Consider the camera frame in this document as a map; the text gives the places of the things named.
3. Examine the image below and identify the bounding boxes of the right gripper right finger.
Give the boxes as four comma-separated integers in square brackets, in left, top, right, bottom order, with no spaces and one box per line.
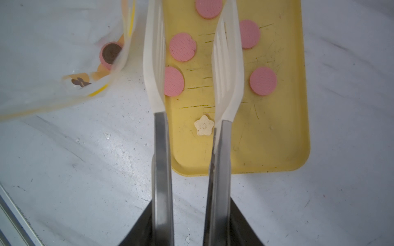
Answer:
[229,199,264,246]

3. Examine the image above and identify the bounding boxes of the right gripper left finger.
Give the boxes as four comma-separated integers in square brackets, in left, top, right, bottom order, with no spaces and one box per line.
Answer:
[119,201,153,246]

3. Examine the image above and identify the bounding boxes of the pink round cookie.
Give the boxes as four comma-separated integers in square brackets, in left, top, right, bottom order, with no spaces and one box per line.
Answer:
[195,0,222,19]
[169,32,197,62]
[249,67,277,96]
[240,19,261,49]
[164,67,185,97]

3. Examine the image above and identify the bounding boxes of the steel tongs white tips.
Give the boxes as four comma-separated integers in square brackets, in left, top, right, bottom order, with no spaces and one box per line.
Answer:
[143,1,244,246]

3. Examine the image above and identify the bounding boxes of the brown round cookie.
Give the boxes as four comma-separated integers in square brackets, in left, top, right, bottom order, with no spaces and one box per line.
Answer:
[100,42,123,70]

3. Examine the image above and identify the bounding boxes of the clear resealable zip bag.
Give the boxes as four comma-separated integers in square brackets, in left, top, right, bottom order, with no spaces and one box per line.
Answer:
[1,1,136,121]

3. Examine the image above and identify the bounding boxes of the yellow plastic tray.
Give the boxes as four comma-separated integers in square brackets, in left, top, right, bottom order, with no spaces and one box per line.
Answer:
[163,1,310,176]

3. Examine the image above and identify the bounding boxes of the white star cookie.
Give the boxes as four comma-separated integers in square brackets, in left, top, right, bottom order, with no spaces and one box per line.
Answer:
[194,115,214,136]

